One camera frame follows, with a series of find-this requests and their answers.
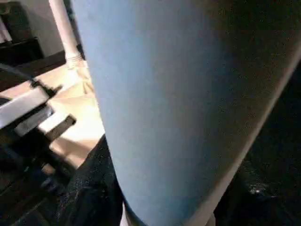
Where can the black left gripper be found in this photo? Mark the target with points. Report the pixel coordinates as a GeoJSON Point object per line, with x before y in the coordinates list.
{"type": "Point", "coordinates": [33, 162]}

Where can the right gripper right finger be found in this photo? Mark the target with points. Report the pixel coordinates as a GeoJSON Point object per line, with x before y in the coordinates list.
{"type": "Point", "coordinates": [263, 202]}

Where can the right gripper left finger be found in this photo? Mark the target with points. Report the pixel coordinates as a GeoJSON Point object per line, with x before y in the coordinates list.
{"type": "Point", "coordinates": [91, 193]}

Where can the white plastic table top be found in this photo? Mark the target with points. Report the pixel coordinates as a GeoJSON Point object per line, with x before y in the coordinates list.
{"type": "Point", "coordinates": [80, 113]}

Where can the white plastic table leg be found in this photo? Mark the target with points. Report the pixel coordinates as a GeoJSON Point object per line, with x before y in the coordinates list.
{"type": "Point", "coordinates": [63, 23]}
{"type": "Point", "coordinates": [178, 94]}

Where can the black work mat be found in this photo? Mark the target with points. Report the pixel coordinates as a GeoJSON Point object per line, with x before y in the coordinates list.
{"type": "Point", "coordinates": [277, 141]}

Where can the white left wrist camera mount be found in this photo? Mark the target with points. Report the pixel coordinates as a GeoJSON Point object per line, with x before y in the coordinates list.
{"type": "Point", "coordinates": [23, 106]}

